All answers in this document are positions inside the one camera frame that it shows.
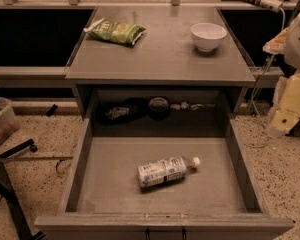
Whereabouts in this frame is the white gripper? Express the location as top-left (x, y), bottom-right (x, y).
top-left (266, 70), bottom-right (300, 137)

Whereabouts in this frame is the blue plastic bottle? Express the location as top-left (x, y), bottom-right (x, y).
top-left (137, 156), bottom-right (201, 188)

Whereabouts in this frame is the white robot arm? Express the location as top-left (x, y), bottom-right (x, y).
top-left (263, 12), bottom-right (300, 137)

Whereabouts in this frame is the open grey drawer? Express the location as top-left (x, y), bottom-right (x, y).
top-left (34, 87), bottom-right (295, 240)

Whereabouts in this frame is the white ceramic bowl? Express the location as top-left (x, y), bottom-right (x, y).
top-left (191, 23), bottom-right (227, 52)

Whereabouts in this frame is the green chip bag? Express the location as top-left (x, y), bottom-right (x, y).
top-left (84, 18), bottom-right (146, 46)

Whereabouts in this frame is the clear plastic storage bin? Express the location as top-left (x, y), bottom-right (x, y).
top-left (0, 97), bottom-right (20, 145)

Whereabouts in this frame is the black chair base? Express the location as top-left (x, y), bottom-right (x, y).
top-left (0, 138), bottom-right (46, 240)

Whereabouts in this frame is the white power cable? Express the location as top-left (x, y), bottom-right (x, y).
top-left (246, 7), bottom-right (288, 128)

